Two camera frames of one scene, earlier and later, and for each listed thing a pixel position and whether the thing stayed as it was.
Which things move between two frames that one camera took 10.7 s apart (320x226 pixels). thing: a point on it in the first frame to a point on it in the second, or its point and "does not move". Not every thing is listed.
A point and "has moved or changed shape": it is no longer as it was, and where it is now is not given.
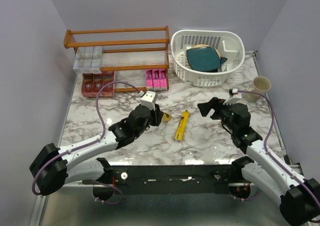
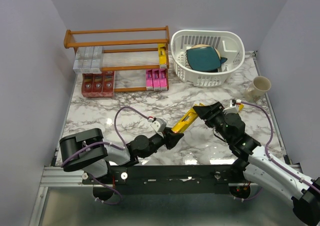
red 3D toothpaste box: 97,84 does not move
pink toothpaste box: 163,81 does not move
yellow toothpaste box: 166,117 to 162,54
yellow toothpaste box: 182,125 has moved or changed shape
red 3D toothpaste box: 87,87 does not move
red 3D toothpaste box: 108,77 does not move
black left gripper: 157,114 to 170,139
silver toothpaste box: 86,68 does not move
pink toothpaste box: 156,81 does not move
